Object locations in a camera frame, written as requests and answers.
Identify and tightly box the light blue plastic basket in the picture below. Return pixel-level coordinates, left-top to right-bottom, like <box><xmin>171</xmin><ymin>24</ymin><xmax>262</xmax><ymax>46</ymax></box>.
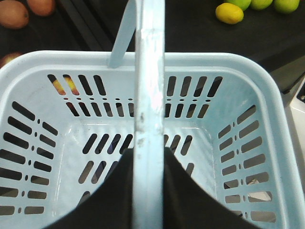
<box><xmin>0</xmin><ymin>0</ymin><xmax>305</xmax><ymax>229</ymax></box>

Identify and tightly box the small orange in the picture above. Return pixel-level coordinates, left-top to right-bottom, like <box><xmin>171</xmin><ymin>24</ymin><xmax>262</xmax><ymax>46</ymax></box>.
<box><xmin>0</xmin><ymin>0</ymin><xmax>29</xmax><ymax>30</ymax></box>
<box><xmin>27</xmin><ymin>0</ymin><xmax>56</xmax><ymax>17</ymax></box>

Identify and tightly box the red apple front left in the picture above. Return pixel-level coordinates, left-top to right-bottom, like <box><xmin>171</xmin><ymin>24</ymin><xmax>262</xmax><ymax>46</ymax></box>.
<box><xmin>0</xmin><ymin>52</ymin><xmax>22</xmax><ymax>68</ymax></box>

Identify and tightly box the green pear upper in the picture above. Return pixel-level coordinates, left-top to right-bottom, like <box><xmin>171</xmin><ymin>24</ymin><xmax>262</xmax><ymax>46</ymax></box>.
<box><xmin>250</xmin><ymin>0</ymin><xmax>273</xmax><ymax>10</ymax></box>

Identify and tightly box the green apple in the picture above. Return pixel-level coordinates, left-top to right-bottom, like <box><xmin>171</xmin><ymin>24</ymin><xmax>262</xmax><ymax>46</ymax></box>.
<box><xmin>224</xmin><ymin>0</ymin><xmax>251</xmax><ymax>11</ymax></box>

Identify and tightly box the black fruit display stand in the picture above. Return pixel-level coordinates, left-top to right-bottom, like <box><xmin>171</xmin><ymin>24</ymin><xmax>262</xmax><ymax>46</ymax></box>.
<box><xmin>0</xmin><ymin>0</ymin><xmax>305</xmax><ymax>92</ymax></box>

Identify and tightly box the yellow lemon right lower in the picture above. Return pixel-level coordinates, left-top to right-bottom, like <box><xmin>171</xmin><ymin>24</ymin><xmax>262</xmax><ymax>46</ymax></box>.
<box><xmin>215</xmin><ymin>3</ymin><xmax>244</xmax><ymax>25</ymax></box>

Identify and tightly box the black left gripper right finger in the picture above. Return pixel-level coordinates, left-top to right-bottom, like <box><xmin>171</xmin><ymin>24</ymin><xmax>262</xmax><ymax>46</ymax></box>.
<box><xmin>163</xmin><ymin>147</ymin><xmax>258</xmax><ymax>229</ymax></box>

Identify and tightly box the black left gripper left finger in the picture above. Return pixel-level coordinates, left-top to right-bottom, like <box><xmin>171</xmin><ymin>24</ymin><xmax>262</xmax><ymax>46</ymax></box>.
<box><xmin>49</xmin><ymin>149</ymin><xmax>133</xmax><ymax>229</ymax></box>

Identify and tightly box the green pear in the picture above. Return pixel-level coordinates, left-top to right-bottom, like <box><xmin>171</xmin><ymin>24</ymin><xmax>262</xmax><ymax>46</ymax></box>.
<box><xmin>274</xmin><ymin>0</ymin><xmax>300</xmax><ymax>14</ymax></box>
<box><xmin>250</xmin><ymin>0</ymin><xmax>273</xmax><ymax>10</ymax></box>

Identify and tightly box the green pear lower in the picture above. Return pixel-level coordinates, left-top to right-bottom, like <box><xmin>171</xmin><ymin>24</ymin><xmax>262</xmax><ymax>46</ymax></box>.
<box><xmin>274</xmin><ymin>0</ymin><xmax>300</xmax><ymax>14</ymax></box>

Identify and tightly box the small orange left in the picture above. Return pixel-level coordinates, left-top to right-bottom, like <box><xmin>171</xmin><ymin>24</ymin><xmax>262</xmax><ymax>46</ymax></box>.
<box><xmin>0</xmin><ymin>0</ymin><xmax>29</xmax><ymax>30</ymax></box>

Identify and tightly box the small orange right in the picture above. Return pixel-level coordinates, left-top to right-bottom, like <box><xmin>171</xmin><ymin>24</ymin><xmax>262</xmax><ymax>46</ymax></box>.
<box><xmin>27</xmin><ymin>0</ymin><xmax>56</xmax><ymax>17</ymax></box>

